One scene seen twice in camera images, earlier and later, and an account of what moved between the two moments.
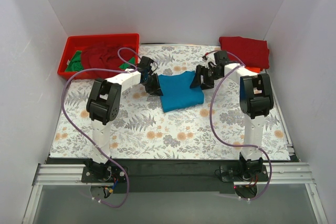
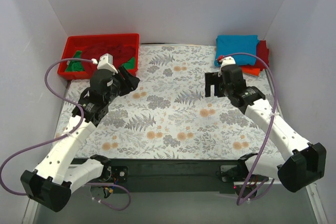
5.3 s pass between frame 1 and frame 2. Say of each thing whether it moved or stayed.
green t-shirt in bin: stayed
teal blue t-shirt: moved
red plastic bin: stayed
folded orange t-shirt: stayed
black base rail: stayed
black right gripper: moved
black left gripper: moved
